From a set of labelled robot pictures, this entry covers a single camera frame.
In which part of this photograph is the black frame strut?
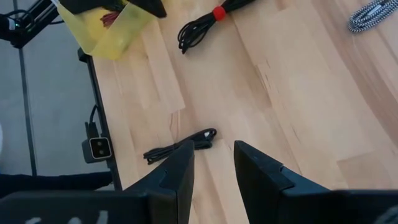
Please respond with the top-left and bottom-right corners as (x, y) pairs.
(0, 0), (60, 50)

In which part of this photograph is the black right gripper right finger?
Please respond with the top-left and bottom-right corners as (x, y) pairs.
(233, 139), (398, 224)

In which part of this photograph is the black USB cable bundle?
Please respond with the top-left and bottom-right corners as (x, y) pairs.
(142, 128), (218, 166)

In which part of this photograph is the grey table-level camera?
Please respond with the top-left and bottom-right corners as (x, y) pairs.
(81, 136), (113, 165)

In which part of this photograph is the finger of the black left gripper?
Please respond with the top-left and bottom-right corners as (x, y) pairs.
(126, 0), (168, 19)
(58, 0), (126, 16)

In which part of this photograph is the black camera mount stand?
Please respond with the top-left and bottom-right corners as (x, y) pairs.
(84, 105), (102, 141)

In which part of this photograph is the yellow translucent bag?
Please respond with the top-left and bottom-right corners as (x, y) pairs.
(57, 0), (157, 60)

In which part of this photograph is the black cable bundle red tie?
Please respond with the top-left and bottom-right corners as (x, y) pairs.
(177, 0), (256, 55)

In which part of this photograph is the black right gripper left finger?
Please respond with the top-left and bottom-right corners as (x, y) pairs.
(0, 139), (196, 224)

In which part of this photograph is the black-white braided cable bundle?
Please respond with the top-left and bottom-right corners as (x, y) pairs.
(346, 0), (398, 34)

